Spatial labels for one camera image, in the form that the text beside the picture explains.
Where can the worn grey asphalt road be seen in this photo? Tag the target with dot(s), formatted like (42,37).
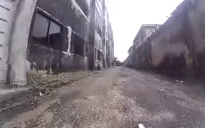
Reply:
(123,96)

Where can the pale multi-storey building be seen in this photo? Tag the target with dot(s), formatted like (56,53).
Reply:
(142,35)

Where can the weathered grey concrete building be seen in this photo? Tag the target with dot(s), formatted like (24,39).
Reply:
(56,33)

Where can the weedy grass verge strip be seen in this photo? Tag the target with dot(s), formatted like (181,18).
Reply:
(46,81)

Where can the robot's own part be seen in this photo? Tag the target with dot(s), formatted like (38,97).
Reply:
(141,126)

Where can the stained grey concrete wall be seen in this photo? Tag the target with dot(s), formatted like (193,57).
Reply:
(176,46)

